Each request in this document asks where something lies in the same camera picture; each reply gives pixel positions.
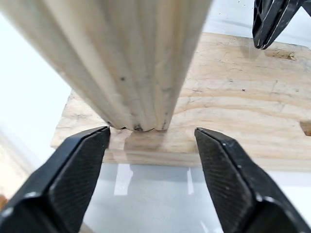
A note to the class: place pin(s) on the wooden seat board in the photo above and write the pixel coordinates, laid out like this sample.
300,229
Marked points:
230,104

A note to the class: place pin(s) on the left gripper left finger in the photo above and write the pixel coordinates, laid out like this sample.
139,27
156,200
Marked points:
65,184

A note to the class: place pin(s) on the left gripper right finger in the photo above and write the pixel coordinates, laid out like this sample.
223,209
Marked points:
233,184

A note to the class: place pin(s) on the wooden leg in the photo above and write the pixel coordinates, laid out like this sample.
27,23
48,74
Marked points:
126,60

